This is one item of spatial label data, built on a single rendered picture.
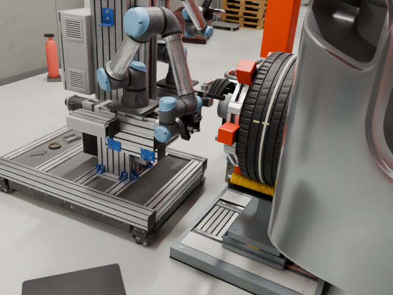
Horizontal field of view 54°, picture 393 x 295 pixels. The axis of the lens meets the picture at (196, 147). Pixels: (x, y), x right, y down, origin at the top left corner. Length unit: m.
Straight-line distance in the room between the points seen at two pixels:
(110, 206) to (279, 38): 1.41
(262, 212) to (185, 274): 0.55
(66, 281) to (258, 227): 1.07
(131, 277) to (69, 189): 0.69
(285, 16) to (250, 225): 1.22
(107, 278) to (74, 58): 1.32
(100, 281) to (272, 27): 1.68
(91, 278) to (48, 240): 0.82
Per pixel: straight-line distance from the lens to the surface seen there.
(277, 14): 2.43
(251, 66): 1.77
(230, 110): 1.79
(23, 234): 2.61
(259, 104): 1.71
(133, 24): 1.71
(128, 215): 2.31
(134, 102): 2.10
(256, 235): 2.19
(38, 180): 2.68
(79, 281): 1.75
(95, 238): 2.48
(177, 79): 1.77
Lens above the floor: 1.57
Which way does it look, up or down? 26 degrees down
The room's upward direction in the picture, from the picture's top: 4 degrees clockwise
